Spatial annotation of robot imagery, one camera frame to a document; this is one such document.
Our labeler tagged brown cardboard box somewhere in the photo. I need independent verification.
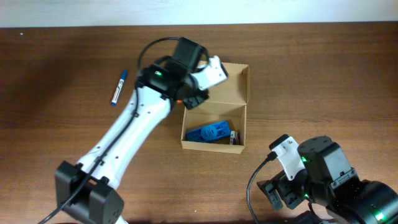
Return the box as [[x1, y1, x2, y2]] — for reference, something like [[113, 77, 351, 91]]
[[181, 63, 251, 154]]

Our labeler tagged blue plastic case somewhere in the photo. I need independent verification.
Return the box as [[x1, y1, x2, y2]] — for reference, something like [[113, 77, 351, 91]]
[[186, 121, 231, 142]]

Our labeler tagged small white blue box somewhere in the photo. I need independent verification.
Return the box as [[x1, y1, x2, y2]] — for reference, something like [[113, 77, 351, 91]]
[[229, 131, 240, 145]]

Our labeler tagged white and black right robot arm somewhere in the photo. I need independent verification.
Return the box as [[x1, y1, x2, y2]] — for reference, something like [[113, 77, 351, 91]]
[[257, 134, 397, 223]]

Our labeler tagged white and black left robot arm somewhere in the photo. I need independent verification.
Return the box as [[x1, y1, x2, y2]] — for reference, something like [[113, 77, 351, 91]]
[[41, 37, 228, 223]]

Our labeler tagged blue whiteboard marker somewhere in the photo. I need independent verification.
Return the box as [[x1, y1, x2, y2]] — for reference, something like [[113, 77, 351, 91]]
[[111, 70, 128, 106]]

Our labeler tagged black right camera cable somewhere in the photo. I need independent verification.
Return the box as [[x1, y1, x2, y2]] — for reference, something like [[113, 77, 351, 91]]
[[246, 151, 278, 224]]

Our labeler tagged black camera cable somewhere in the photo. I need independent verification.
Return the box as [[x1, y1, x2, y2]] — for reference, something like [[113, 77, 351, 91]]
[[37, 36, 210, 224], [246, 151, 278, 224]]

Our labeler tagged black left camera cable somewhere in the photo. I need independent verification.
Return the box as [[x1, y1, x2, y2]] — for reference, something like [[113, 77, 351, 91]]
[[37, 36, 210, 224]]

